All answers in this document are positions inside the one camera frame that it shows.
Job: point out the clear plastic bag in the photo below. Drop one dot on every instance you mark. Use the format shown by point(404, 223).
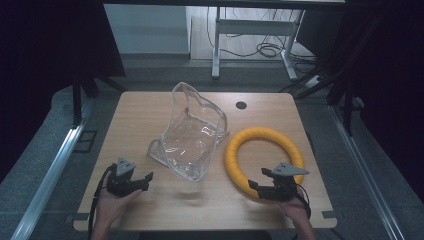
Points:
point(191, 133)

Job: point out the person's left hand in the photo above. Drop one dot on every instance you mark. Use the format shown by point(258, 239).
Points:
point(111, 205)

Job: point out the white metal desk frame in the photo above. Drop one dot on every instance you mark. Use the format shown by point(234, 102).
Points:
point(250, 27)

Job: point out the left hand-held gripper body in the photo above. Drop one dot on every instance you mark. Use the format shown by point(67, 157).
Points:
point(122, 178)

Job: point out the person's right hand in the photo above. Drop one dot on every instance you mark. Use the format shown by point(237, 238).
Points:
point(296, 208)

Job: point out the black floor bracket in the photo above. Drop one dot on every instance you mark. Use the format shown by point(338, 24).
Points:
point(85, 141)

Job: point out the aluminium floor rail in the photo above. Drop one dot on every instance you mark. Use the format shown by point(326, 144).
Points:
point(50, 180)
point(363, 173)

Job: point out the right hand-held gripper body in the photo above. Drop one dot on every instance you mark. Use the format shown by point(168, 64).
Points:
point(281, 186)

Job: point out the black metal stand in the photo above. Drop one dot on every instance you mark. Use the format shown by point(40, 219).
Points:
point(348, 106)
point(77, 100)

